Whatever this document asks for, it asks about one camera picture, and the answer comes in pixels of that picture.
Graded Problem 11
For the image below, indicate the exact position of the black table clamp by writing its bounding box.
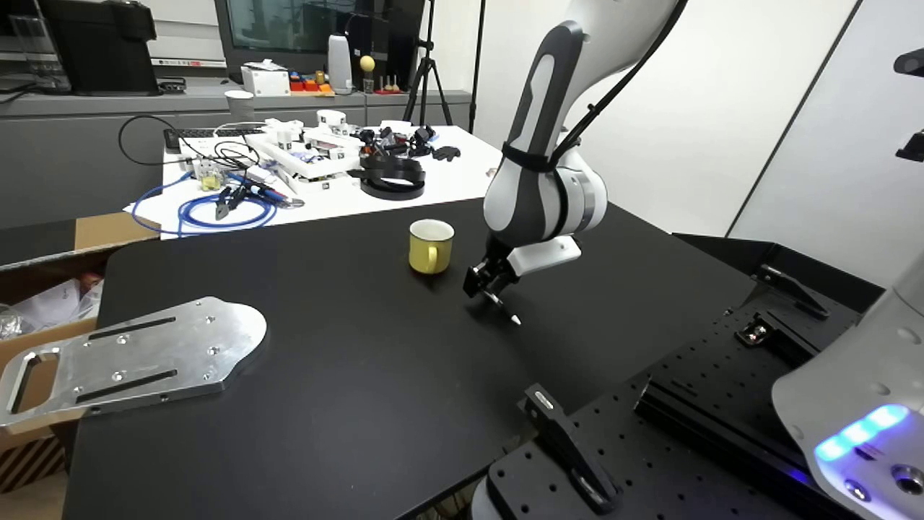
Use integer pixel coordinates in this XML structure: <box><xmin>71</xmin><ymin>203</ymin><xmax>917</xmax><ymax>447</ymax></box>
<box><xmin>523</xmin><ymin>384</ymin><xmax>618</xmax><ymax>515</ymax></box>

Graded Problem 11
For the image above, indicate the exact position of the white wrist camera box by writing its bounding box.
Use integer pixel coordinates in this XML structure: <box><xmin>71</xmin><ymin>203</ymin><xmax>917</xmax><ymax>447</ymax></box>
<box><xmin>508</xmin><ymin>236</ymin><xmax>579</xmax><ymax>277</ymax></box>

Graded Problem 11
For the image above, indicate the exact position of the black tripod stand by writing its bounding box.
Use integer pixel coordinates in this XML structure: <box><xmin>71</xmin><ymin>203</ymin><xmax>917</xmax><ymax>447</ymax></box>
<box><xmin>403</xmin><ymin>0</ymin><xmax>452</xmax><ymax>126</ymax></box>

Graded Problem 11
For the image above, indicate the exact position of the cardboard box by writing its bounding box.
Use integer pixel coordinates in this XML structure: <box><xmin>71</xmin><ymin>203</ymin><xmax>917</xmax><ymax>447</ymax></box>
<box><xmin>0</xmin><ymin>210</ymin><xmax>157</xmax><ymax>493</ymax></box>

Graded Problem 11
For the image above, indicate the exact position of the silver metal plate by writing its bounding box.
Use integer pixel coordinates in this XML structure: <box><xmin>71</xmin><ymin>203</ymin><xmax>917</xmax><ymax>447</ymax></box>
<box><xmin>0</xmin><ymin>297</ymin><xmax>267</xmax><ymax>434</ymax></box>

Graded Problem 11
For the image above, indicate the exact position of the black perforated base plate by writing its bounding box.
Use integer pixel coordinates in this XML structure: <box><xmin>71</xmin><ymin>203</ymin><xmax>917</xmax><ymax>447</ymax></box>
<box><xmin>472</xmin><ymin>293</ymin><xmax>856</xmax><ymax>520</ymax></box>

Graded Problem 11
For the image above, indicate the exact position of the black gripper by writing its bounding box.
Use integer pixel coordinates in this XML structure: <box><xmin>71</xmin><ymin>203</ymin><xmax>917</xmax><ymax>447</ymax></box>
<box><xmin>463</xmin><ymin>239</ymin><xmax>523</xmax><ymax>327</ymax></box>

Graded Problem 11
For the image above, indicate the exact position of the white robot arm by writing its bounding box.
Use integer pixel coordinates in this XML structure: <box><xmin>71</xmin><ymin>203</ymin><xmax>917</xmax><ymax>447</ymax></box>
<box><xmin>461</xmin><ymin>0</ymin><xmax>686</xmax><ymax>327</ymax></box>

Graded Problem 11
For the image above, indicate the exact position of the coiled black cable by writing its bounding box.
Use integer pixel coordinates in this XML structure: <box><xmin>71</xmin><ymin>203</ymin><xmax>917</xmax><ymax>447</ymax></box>
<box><xmin>358</xmin><ymin>154</ymin><xmax>427</xmax><ymax>203</ymax></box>

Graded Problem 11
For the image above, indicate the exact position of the black computer monitor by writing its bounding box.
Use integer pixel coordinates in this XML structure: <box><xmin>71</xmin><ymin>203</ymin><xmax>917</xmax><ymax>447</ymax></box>
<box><xmin>212</xmin><ymin>0</ymin><xmax>425</xmax><ymax>80</ymax></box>

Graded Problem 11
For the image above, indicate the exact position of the coiled blue cable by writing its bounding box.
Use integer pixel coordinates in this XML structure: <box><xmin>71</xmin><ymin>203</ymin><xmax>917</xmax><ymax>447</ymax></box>
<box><xmin>130</xmin><ymin>170</ymin><xmax>290</xmax><ymax>236</ymax></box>

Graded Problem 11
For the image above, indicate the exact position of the yellow mug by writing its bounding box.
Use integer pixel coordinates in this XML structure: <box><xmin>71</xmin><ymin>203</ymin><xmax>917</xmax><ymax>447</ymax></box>
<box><xmin>407</xmin><ymin>219</ymin><xmax>452</xmax><ymax>275</ymax></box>

